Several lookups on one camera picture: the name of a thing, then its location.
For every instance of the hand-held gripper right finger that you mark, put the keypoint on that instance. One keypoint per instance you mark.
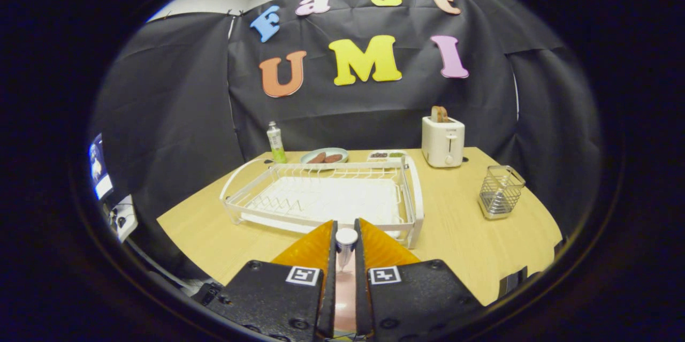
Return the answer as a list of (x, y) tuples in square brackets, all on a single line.
[(361, 278)]

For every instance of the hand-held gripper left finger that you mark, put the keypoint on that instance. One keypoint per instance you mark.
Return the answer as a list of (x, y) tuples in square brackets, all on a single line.
[(329, 278)]

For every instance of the white dish rack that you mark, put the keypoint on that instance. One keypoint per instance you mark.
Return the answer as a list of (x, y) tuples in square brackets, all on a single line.
[(321, 197)]

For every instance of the white divided dish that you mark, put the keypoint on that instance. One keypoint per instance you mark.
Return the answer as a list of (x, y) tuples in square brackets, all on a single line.
[(386, 155)]

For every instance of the light blue plate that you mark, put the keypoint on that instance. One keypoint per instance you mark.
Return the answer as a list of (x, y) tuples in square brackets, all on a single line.
[(345, 153)]

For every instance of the brown sausage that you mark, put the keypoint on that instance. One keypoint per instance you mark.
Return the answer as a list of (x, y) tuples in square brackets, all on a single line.
[(333, 158), (316, 158)]

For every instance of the green and white bottle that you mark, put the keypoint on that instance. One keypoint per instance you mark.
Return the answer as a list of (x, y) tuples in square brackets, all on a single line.
[(276, 144)]

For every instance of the white toaster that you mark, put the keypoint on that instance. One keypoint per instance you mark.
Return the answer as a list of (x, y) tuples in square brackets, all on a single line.
[(441, 144)]

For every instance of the brown bread slice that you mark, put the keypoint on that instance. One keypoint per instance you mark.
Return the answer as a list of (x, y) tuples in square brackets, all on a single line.
[(439, 114)]

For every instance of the white device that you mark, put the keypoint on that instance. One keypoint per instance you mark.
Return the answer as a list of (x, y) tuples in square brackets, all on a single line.
[(124, 219)]

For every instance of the black backdrop cloth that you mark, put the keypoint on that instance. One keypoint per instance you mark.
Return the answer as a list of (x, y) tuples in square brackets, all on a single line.
[(171, 117)]

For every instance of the computer monitor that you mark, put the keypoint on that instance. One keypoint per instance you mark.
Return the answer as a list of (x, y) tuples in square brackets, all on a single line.
[(100, 168)]

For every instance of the black bracket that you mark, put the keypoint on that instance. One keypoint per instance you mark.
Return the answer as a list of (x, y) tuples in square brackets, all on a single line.
[(512, 282)]

